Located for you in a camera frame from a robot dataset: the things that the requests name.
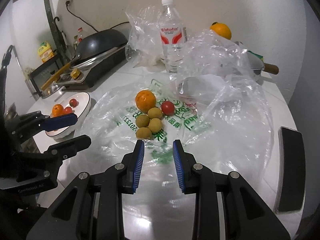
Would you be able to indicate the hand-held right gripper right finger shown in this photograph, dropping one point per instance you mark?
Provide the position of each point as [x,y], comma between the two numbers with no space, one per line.
[178,165]

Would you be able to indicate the brass knob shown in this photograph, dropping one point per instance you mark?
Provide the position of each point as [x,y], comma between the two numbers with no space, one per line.
[75,73]

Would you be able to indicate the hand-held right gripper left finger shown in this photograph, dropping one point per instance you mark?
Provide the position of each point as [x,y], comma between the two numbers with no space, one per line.
[138,165]

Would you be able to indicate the black notebook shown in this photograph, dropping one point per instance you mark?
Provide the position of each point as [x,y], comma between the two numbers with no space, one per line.
[291,167]

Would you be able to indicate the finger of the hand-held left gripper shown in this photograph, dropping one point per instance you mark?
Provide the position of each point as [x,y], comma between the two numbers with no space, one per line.
[61,121]
[75,143]

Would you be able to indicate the orange fruit at back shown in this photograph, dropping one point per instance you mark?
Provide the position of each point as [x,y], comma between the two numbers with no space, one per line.
[221,30]

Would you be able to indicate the stainless steel pot lid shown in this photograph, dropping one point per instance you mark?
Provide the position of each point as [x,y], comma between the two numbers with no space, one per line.
[51,91]

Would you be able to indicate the red cherry tomato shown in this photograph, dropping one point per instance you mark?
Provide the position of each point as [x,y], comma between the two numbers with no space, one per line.
[73,102]
[67,110]
[167,107]

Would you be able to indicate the stainless steel induction cooker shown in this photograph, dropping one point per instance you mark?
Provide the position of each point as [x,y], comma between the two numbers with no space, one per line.
[105,63]

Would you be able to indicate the dark oil bottle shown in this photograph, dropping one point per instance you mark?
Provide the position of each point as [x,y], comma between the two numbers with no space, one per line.
[75,43]

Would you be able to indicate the green and yellow sponge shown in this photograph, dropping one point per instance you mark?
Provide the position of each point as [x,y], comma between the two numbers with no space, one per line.
[255,55]

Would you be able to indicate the dark vertical pipe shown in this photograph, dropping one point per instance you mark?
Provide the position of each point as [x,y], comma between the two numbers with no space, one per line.
[48,17]

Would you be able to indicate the crumpled clear plastic bag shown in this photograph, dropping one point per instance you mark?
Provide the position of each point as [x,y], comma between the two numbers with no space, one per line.
[142,35]

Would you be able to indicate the beige rag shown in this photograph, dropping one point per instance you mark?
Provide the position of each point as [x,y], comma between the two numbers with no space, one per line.
[29,71]

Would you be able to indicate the yellow detergent bottle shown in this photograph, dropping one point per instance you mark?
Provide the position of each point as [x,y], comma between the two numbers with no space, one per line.
[45,52]

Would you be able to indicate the green printed plastic bag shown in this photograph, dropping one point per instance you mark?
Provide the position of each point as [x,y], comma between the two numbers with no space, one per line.
[225,135]

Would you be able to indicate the white plate with dark rim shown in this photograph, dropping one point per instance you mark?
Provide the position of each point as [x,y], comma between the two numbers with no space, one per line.
[80,105]

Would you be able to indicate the black metal rack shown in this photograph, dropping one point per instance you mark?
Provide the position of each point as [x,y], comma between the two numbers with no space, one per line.
[42,73]

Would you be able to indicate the orange tangerine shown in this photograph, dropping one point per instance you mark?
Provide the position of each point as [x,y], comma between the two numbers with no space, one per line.
[57,109]
[145,101]

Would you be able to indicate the clear bottle with red cap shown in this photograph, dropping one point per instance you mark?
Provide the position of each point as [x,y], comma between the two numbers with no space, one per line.
[80,36]

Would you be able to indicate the large clear plastic bag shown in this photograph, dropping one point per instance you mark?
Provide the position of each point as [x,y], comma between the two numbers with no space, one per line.
[212,55]

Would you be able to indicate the black umbrella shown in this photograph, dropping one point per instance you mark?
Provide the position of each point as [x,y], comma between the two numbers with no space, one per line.
[61,37]

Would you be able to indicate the clear water bottle red label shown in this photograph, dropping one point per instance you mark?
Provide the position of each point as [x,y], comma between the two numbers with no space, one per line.
[171,55]

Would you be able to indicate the brown longan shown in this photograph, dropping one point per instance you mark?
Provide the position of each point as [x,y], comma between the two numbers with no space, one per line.
[155,125]
[155,113]
[142,120]
[143,133]

